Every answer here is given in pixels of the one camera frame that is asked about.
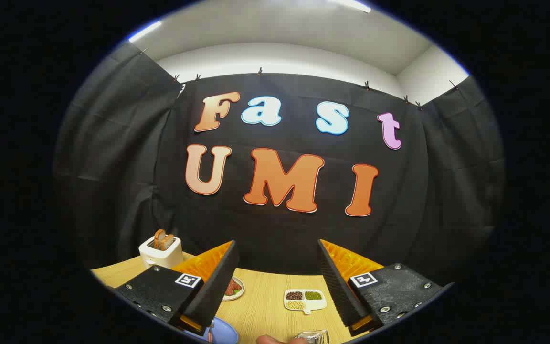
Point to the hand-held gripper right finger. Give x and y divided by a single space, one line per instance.
339 291

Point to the blue round plate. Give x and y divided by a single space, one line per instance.
225 334

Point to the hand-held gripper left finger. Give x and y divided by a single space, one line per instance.
217 286

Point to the toasted bread slices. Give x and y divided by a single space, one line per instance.
163 240

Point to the ceiling light strip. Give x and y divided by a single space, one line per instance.
351 5
144 31

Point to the oval white food plate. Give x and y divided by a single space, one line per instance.
239 292

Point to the cream white toaster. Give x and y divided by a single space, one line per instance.
160 258

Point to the white divided bean dish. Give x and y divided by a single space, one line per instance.
305 302

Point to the perforated metal tray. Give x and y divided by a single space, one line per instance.
315 337

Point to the brown steak piece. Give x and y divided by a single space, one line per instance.
233 287

